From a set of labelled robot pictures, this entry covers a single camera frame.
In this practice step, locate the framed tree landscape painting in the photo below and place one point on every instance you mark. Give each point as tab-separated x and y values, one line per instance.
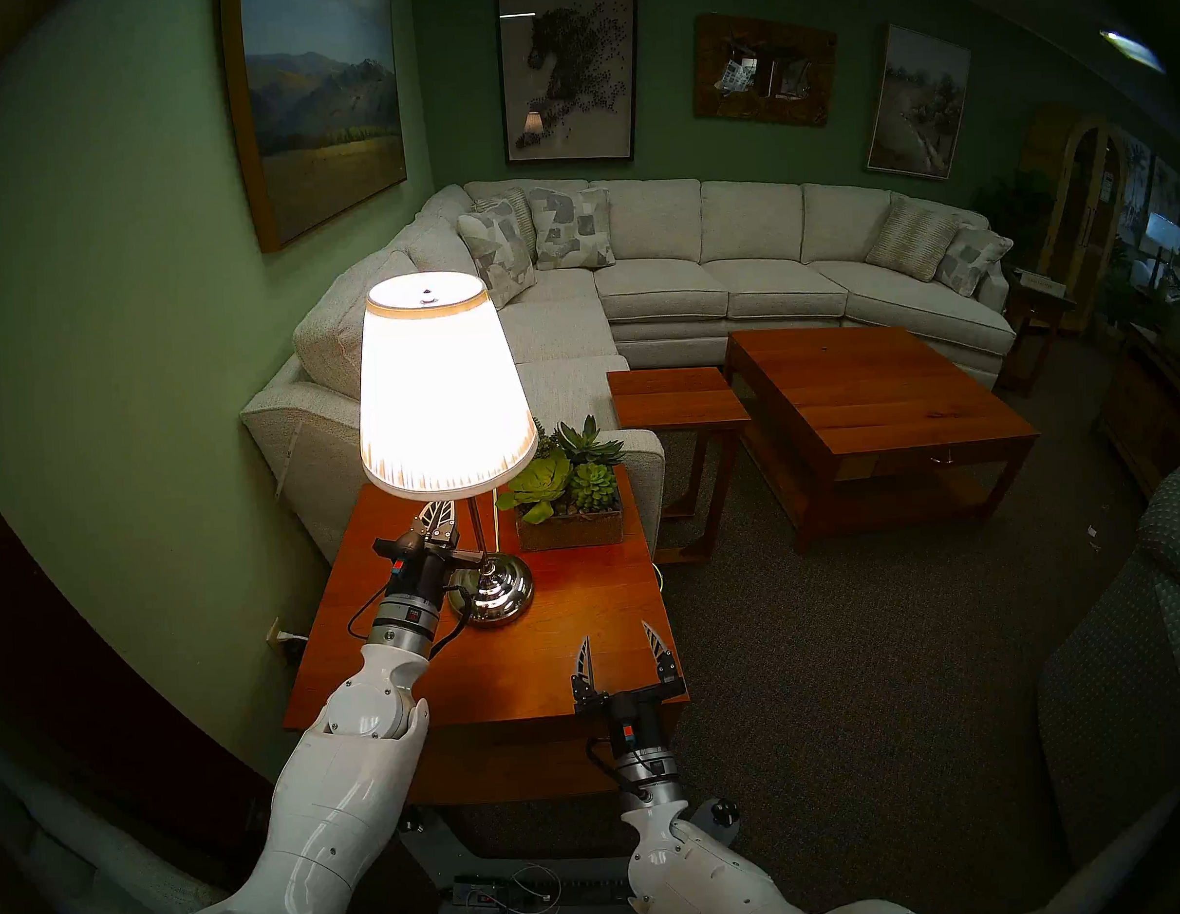
918	101

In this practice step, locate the green dotted armchair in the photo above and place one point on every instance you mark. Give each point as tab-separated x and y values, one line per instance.
1136	671

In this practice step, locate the white shade chrome table lamp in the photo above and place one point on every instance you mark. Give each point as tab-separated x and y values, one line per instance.
441	389

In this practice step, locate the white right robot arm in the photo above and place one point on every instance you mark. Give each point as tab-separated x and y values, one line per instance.
686	876

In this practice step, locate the wall power outlet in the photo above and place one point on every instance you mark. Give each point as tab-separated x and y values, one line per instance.
281	638

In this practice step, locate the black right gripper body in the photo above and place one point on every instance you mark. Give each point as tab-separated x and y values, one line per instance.
635	717

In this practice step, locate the striped beige throw pillow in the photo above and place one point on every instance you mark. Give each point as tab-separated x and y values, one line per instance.
523	220
912	239

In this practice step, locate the arched wooden display cabinet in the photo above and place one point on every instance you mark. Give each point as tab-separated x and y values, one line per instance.
1076	196

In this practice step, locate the small cherry wood side table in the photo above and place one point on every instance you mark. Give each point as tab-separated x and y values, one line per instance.
680	398

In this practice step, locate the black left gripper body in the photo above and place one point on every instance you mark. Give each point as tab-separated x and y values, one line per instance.
419	566

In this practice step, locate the cherry wood end table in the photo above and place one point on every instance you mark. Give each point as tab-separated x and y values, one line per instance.
550	648

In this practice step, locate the cream sectional sofa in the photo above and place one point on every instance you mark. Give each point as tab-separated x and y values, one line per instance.
680	291

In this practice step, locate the grey patchwork throw pillow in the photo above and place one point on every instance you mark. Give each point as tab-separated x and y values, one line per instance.
495	255
570	228
971	261

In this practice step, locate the black framed horse artwork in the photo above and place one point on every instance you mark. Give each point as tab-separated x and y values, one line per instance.
568	72

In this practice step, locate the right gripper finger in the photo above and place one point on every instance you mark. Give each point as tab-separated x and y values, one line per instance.
584	676
662	664

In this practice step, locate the light grey upholstered seat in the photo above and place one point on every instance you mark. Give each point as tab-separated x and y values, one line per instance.
100	853

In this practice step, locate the dark wooden end table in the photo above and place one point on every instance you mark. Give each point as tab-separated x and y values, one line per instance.
1032	310

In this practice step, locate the framed mountain landscape painting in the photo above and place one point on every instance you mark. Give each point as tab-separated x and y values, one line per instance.
321	112

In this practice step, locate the wooden dresser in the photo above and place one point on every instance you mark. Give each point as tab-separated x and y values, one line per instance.
1148	407

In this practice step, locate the dark leafy floor plant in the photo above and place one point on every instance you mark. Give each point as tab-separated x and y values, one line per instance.
1013	213

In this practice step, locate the rustic wood framed mirror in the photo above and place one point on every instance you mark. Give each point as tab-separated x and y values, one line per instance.
721	104

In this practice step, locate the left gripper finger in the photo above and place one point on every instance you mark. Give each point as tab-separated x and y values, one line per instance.
431	521
449	524

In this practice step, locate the ceiling light fixture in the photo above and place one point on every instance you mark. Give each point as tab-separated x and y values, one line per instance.
1133	50

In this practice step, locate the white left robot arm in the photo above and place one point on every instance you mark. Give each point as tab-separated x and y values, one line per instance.
333	813

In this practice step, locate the robot mobile base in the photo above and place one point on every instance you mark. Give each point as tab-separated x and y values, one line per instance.
541	892

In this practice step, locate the background lamp with white shade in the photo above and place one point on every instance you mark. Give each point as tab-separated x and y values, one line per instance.
1162	236

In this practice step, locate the large cherry wood coffee table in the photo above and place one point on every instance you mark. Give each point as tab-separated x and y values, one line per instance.
870	390

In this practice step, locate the succulent plants in wooden planter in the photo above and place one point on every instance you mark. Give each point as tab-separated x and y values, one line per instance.
563	506

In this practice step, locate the small sign card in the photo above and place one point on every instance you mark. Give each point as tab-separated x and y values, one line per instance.
1043	283

